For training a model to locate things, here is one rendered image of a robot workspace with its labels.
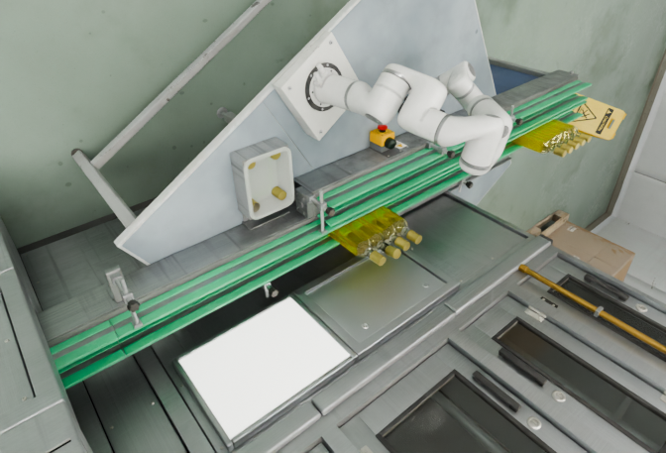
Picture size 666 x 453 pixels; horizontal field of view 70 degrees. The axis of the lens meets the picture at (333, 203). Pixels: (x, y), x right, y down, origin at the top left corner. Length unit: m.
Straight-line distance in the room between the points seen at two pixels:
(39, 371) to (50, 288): 0.84
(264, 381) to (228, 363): 0.13
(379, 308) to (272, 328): 0.35
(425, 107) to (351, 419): 0.86
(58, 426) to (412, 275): 1.14
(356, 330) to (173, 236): 0.64
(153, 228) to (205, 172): 0.23
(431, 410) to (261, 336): 0.54
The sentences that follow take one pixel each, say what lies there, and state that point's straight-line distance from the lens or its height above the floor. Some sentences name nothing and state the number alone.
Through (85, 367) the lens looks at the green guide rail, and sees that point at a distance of 1.50.
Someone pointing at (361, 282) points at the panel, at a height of 1.09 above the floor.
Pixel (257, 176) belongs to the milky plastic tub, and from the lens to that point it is 1.60.
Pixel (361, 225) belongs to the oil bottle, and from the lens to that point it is 1.68.
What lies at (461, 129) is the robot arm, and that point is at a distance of 1.28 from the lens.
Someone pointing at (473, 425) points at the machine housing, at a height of 1.66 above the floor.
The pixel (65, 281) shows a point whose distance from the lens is 2.00.
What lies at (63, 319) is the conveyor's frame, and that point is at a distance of 1.52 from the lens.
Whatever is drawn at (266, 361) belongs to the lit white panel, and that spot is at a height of 1.16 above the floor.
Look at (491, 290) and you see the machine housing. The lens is 1.76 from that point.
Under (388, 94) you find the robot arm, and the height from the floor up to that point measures 1.10.
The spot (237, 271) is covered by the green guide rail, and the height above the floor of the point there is 0.94.
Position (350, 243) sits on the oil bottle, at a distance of 1.63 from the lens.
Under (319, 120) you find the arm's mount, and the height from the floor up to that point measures 0.82.
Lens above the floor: 1.99
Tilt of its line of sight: 41 degrees down
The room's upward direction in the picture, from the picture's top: 124 degrees clockwise
